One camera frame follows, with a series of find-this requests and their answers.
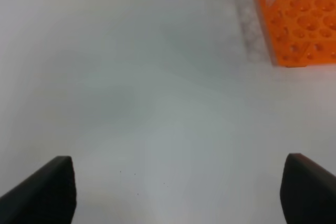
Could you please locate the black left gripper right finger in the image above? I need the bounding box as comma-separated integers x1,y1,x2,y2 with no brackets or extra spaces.
280,153,335,224

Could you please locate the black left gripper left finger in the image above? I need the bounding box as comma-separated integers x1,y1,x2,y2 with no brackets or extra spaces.
1,156,77,223

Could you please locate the orange test tube rack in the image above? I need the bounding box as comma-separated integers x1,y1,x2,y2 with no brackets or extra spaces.
256,0,335,68

